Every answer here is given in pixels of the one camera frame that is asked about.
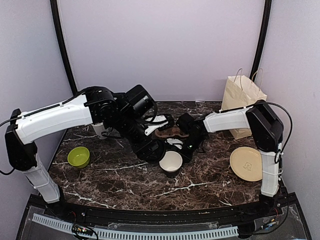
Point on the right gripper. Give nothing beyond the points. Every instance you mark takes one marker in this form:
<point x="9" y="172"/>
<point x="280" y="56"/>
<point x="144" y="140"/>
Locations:
<point x="186" y="157"/>

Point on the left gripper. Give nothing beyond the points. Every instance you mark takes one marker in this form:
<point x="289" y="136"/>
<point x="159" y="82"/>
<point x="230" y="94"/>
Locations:
<point x="144" y="152"/>

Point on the brown cardboard cup carrier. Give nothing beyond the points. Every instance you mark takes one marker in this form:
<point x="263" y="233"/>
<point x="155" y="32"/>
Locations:
<point x="173" y="132"/>

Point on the black paper coffee cup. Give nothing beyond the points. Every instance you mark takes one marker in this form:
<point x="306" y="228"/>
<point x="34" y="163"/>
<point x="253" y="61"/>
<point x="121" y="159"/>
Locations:
<point x="171" y="164"/>

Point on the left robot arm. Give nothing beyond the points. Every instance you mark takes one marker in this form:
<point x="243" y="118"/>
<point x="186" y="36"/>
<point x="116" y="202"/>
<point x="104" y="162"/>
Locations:
<point x="94" y="105"/>

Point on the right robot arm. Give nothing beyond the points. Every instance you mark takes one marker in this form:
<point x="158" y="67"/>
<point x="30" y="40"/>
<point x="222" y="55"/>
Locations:
<point x="267" y="131"/>

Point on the white cup of straws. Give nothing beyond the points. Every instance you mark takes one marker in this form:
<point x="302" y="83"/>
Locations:
<point x="101" y="131"/>

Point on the beige plate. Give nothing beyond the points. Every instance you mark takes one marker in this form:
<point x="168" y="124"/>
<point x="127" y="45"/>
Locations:
<point x="246" y="163"/>

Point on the beige paper bag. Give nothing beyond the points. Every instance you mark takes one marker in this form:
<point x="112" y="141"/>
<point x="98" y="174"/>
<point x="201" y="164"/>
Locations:
<point x="241" y="91"/>

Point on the green bowl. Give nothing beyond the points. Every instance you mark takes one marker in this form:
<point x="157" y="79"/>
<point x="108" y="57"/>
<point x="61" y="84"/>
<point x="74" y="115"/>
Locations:
<point x="79" y="157"/>

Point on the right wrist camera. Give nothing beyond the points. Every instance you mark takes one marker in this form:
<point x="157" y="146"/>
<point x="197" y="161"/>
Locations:
<point x="175" y="142"/>

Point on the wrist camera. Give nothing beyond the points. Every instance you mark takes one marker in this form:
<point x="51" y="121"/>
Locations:
<point x="161" y="122"/>
<point x="175" y="142"/>

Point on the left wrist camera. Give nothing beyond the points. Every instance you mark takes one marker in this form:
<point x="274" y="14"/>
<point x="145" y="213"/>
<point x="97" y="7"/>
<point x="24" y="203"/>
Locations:
<point x="161" y="122"/>

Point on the black front rail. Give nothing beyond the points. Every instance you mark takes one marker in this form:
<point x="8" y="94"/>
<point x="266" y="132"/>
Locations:
<point x="103" y="216"/>

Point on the white cable duct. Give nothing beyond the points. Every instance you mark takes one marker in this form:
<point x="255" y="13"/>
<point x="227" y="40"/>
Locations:
<point x="121" y="231"/>

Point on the right black frame post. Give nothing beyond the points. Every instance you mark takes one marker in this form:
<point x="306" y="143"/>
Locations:
<point x="261" y="39"/>

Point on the black frame post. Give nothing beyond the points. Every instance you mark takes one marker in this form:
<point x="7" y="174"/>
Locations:
<point x="261" y="39"/>
<point x="62" y="45"/>

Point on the left black frame post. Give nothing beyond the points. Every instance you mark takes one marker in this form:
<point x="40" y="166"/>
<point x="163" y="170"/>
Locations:
<point x="62" y="45"/>

